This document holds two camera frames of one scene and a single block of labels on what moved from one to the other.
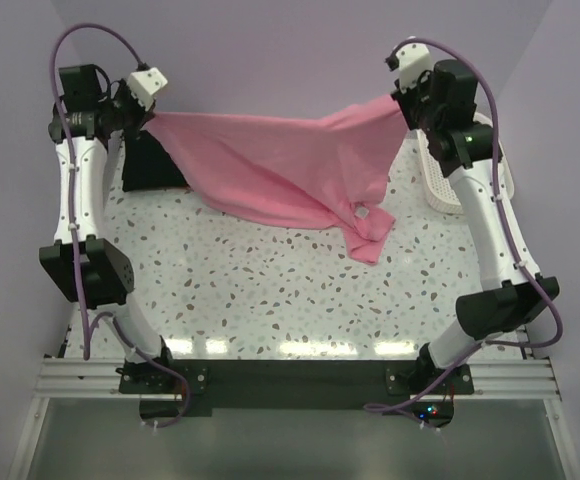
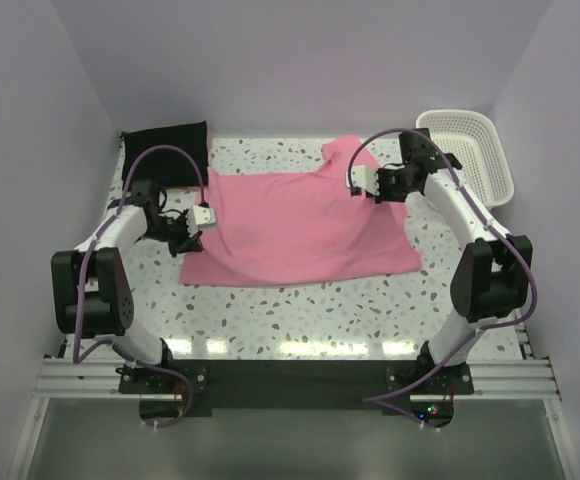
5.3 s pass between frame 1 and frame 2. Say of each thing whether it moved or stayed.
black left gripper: moved
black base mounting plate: stayed
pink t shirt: moved
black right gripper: moved
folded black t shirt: stayed
